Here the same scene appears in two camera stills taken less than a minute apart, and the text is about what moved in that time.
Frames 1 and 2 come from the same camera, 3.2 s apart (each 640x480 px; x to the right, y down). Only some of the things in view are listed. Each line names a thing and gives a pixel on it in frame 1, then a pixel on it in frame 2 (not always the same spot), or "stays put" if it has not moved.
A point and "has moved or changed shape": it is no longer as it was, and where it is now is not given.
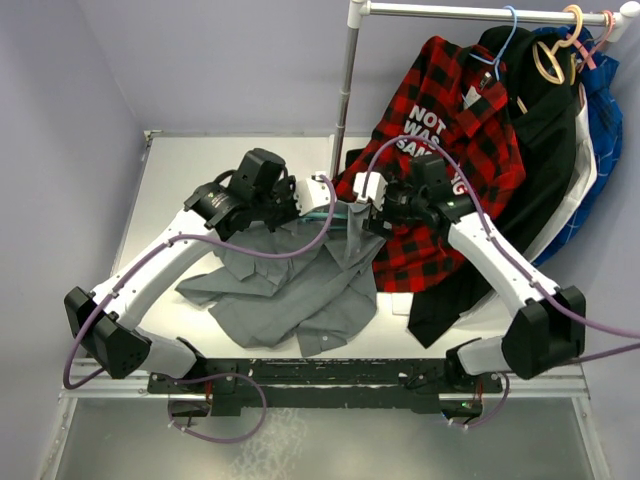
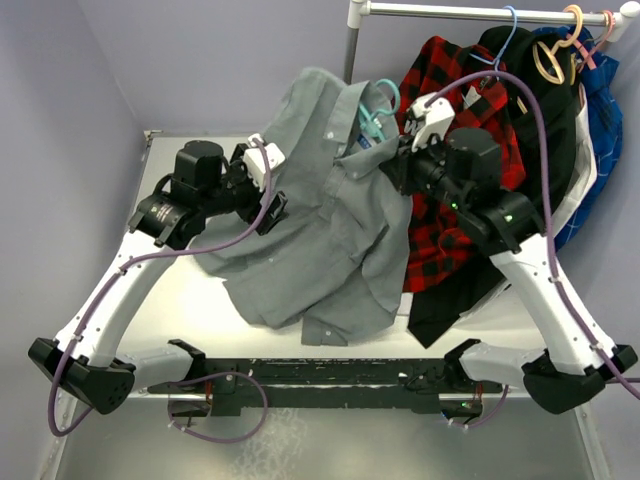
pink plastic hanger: x=587 y=56 stays put
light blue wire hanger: x=496 y=62 stays put
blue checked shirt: x=605 y=121 stays put
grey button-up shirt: x=319 y=297 has moved or changed shape
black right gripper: x=377 y=226 → x=401 y=165
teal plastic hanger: x=317 y=216 → x=368 y=123
